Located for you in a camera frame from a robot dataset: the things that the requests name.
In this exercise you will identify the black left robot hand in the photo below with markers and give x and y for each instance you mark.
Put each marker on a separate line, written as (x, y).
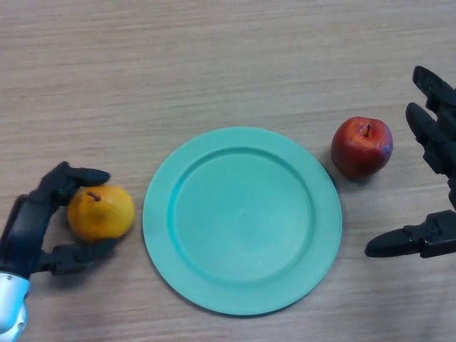
(28, 228)

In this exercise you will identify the red apple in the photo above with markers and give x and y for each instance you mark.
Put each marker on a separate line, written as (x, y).
(361, 147)

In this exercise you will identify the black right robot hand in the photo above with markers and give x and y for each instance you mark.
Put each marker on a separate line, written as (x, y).
(436, 135)

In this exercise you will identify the green round plate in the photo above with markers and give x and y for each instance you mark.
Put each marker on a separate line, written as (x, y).
(242, 221)

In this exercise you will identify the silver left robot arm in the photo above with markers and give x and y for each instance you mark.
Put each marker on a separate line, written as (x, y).
(12, 306)

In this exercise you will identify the yellow pear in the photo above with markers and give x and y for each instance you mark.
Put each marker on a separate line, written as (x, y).
(101, 213)

